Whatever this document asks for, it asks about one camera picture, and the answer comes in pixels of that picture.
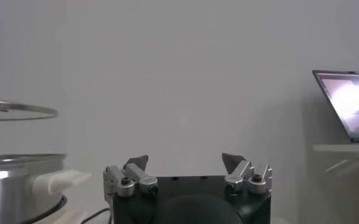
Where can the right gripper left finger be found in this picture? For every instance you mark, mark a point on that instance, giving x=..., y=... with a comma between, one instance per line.
x=136, y=178

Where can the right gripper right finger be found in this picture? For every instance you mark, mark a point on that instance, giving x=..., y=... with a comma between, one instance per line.
x=243, y=176

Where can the glass pot lid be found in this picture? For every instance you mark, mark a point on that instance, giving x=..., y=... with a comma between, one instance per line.
x=14, y=112

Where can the steel steamer basket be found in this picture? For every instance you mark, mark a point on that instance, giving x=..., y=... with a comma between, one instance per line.
x=14, y=194

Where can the laptop screen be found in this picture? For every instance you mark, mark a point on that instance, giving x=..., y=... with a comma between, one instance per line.
x=350, y=103

